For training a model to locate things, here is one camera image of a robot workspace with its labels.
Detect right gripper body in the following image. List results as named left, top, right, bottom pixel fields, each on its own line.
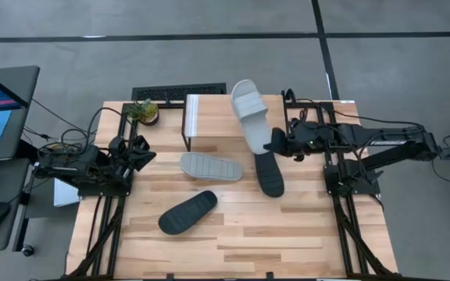
left=286, top=119, right=331, bottom=162

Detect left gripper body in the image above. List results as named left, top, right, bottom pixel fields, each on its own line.
left=109, top=135, right=138, bottom=176

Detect black slide sandal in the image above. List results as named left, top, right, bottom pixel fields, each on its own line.
left=253, top=151, right=286, bottom=198
left=157, top=190, right=219, bottom=236

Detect grey slide sandal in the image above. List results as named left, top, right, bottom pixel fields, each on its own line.
left=230, top=79, right=275, bottom=156
left=179, top=151, right=245, bottom=182

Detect wooden shelf black legs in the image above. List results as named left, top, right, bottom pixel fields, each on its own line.
left=180, top=93, right=289, bottom=153

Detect potted succulent plant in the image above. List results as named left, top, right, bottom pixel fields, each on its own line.
left=125, top=98, right=160, bottom=126

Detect black keyboard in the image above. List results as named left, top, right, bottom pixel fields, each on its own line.
left=130, top=82, right=227, bottom=101

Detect white box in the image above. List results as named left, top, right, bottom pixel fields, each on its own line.
left=52, top=177, right=81, bottom=208

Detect grey desk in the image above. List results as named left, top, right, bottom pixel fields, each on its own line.
left=0, top=158, right=30, bottom=254

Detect black aluminium table frame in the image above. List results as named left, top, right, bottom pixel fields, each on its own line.
left=65, top=88, right=402, bottom=281

